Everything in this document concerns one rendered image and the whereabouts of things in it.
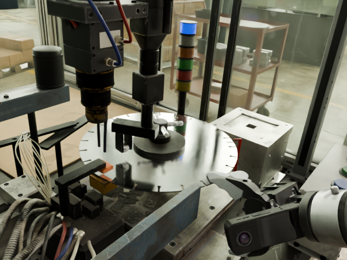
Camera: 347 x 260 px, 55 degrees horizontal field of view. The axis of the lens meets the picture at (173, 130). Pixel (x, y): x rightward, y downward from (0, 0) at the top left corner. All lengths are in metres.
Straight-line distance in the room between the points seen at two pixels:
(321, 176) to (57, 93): 0.60
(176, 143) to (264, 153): 0.27
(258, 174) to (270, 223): 0.42
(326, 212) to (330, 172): 0.37
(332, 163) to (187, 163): 0.37
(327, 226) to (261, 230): 0.09
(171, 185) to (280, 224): 0.19
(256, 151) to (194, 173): 0.30
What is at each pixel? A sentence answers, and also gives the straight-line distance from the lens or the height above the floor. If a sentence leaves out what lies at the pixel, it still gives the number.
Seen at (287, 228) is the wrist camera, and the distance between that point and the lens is 0.51.
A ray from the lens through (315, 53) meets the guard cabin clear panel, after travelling 0.99.
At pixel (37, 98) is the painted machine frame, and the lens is 0.72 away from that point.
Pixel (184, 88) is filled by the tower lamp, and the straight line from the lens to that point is 0.95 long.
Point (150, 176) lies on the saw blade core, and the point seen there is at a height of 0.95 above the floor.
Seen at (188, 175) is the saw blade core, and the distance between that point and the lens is 0.61.
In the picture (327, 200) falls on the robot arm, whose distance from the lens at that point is 0.48.
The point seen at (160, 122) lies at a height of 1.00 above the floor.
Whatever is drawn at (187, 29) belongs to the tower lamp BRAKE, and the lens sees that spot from 0.91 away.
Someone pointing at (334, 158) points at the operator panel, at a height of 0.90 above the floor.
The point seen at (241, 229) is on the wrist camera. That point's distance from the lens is 0.49.
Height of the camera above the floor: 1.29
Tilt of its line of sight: 27 degrees down
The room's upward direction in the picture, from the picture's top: 4 degrees clockwise
